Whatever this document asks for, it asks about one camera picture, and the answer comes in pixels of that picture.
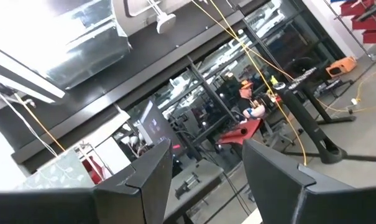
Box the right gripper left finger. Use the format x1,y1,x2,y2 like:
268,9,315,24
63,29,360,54
93,138,173,224

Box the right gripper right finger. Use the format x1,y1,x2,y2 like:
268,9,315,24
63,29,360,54
242,138,356,224

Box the black clamp tool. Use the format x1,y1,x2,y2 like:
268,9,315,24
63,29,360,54
174,172,202,200

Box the grey office chair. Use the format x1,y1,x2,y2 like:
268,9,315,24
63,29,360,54
262,119,296,149

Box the grey side table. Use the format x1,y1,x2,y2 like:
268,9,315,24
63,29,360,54
162,159,225,224

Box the dark screen with red glow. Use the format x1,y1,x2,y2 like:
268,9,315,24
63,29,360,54
137,98,185,156

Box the black floor stand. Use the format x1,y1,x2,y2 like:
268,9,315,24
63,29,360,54
273,81,349,165

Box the leaf patterned panel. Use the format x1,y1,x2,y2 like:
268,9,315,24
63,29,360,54
16,148,96,191

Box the person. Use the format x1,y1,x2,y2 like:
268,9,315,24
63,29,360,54
237,79,267,121

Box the black desk with leg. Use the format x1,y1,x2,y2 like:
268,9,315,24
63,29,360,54
288,66,357,126

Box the orange box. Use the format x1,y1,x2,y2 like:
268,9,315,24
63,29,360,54
325,55,358,78

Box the white ceiling light fixture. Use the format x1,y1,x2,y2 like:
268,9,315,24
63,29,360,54
0,43,66,104

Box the white ceiling sensor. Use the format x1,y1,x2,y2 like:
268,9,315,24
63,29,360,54
145,0,177,34

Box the silver shelf pole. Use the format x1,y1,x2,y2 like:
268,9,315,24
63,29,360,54
323,0,376,62

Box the red storage bin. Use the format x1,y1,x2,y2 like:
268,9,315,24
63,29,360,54
339,0,376,17
351,12,376,31
361,28,376,45

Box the yellow cable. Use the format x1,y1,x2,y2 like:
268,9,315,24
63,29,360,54
190,0,309,167
314,67,376,114

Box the orange hanging cable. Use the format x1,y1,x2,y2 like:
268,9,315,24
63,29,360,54
14,93,66,153

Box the silver rectangular air duct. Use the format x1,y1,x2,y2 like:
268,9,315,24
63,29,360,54
44,17,133,91

